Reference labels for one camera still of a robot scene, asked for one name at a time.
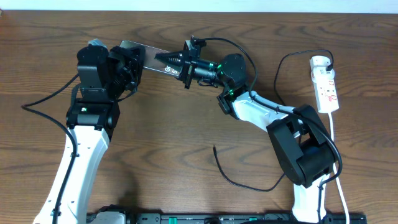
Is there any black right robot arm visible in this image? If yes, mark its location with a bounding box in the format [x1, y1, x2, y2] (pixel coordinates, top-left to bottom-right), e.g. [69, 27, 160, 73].
[154, 37, 341, 223]

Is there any white USB charger adapter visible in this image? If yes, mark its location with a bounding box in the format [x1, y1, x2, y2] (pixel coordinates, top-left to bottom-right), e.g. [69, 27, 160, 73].
[310, 55, 335, 83]

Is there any white power strip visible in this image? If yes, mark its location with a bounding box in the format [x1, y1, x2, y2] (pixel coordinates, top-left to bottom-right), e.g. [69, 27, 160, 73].
[313, 79, 340, 114]

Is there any black USB charging cable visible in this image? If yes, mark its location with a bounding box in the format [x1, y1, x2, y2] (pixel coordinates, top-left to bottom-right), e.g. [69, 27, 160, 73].
[212, 49, 335, 192]

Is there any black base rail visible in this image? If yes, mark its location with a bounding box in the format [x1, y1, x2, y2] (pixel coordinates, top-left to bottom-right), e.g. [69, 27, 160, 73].
[86, 205, 368, 224]

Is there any white power strip cord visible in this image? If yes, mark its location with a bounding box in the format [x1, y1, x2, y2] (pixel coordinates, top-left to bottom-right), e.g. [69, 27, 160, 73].
[327, 112, 351, 224]

